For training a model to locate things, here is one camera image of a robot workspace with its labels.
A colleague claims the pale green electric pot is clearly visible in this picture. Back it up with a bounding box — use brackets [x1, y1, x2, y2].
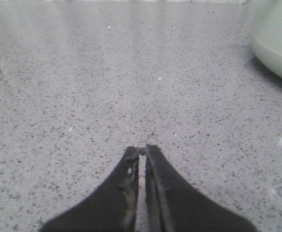
[250, 0, 282, 79]

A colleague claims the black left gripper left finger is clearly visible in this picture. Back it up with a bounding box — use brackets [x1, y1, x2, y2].
[41, 146, 139, 232]

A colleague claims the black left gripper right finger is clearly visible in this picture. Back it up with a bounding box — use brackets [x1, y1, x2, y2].
[145, 145, 257, 232]

